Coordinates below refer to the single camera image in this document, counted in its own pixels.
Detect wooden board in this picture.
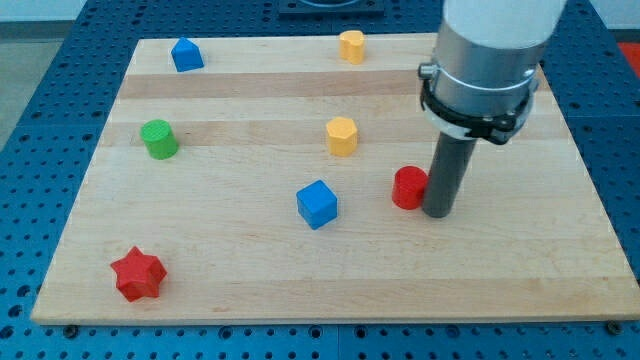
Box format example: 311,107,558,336
31,34,639,326

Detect red cylinder block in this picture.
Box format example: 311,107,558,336
391,166,429,210

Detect blue house-shaped block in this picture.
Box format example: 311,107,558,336
171,37,204,72

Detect blue cube block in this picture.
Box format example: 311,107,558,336
296,180,338,230

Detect red star block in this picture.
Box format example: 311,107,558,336
110,246,167,302

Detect yellow hexagon block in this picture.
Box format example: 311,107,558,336
325,117,358,157

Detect yellow heart block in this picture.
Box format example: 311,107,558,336
338,30,366,65

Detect black clamp ring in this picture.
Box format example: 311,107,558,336
419,79,534,147

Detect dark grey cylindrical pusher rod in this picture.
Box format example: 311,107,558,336
422,133,477,218

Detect green cylinder block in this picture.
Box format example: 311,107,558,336
139,119,179,160

